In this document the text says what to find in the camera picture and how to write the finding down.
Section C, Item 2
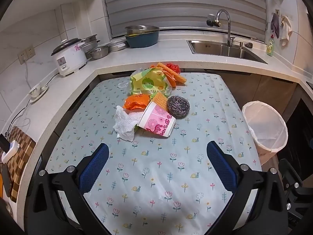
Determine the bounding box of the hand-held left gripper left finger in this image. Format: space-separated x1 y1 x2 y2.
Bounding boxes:
28 143 110 235

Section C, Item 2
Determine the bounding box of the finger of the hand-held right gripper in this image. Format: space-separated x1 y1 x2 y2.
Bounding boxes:
279 159 305 191

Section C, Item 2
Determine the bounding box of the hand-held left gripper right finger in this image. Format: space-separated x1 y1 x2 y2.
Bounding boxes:
207 141 288 235

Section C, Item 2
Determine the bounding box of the beige trash bin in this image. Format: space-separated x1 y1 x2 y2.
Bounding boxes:
242 101 288 166

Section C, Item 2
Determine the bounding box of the white tissue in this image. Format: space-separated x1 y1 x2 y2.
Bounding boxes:
113 105 143 142

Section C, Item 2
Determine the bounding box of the translucent white bin liner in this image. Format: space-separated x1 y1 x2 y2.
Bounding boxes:
242 101 288 153

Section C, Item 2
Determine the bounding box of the steel wool scrubber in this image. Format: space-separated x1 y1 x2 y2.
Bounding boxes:
167 95 191 118

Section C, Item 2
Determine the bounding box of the pink flowered paper cup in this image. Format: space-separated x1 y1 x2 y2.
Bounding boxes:
137 101 176 139

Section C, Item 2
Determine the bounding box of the orange foil wrapper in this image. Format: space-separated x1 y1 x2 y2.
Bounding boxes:
123 93 151 110

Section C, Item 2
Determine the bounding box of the clear plastic wrapper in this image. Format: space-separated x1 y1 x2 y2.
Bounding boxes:
118 67 147 90

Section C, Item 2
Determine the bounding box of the small orange waffle sponge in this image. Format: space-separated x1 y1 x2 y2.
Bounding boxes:
153 92 170 112

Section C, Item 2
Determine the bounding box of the orange foam net sheet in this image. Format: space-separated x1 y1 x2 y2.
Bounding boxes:
156 62 187 85

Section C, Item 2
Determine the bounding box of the orange foam net strip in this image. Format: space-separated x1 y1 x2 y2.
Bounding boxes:
162 71 177 88

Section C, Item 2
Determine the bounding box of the green yellow snack bag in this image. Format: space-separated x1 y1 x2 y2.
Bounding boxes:
129 68 172 97

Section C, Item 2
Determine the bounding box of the red plastic wrapper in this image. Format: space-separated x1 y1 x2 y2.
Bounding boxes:
165 63 181 74

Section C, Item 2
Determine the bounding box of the floral tablecloth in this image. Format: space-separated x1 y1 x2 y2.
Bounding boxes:
45 72 262 235

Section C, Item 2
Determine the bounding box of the checkered cutting board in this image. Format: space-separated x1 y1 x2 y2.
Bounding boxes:
4 126 37 202

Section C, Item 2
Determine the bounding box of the white holder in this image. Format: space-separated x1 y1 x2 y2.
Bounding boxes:
1 139 20 163

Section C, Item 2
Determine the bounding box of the wooden base cabinet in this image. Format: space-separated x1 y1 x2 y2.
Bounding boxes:
221 71 302 119

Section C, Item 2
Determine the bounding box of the white power strip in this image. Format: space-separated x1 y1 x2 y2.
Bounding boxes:
29 83 49 102

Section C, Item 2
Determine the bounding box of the black phone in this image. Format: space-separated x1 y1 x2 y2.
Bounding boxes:
0 133 10 150

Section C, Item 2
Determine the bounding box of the white rice cooker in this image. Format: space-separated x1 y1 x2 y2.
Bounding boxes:
51 38 88 77

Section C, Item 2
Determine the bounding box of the small steel bowl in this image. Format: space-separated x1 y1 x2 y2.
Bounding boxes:
88 45 110 60

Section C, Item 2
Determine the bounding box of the stainless steel sink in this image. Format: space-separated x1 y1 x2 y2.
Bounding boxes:
187 40 267 64

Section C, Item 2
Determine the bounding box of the flat steel pan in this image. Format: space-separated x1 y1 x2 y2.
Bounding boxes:
108 39 129 52

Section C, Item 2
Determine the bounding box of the steel steamer pot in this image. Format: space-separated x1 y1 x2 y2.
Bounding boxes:
81 35 101 52

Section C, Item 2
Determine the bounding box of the green dish soap bottle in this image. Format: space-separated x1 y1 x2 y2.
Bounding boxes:
266 35 275 57

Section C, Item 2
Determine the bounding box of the blue plastic basin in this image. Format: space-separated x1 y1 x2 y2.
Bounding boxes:
125 31 160 49

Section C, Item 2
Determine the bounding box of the chrome faucet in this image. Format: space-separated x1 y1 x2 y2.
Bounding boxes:
207 9 236 47

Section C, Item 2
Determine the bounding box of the cream hanging cloth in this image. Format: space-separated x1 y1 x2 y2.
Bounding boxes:
280 15 293 47

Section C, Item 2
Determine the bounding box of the large steel bowl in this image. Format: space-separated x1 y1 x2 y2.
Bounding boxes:
125 25 160 36

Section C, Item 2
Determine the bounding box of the purple hanging cloth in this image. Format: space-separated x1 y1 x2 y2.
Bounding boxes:
270 13 280 39

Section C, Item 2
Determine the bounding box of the grey window blind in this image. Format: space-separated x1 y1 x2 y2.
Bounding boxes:
101 0 267 40

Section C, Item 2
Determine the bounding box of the white cable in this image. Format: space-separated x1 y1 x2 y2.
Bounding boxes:
7 100 33 137

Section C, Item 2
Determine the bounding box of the black power cable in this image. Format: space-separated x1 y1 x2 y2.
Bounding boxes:
46 72 60 87

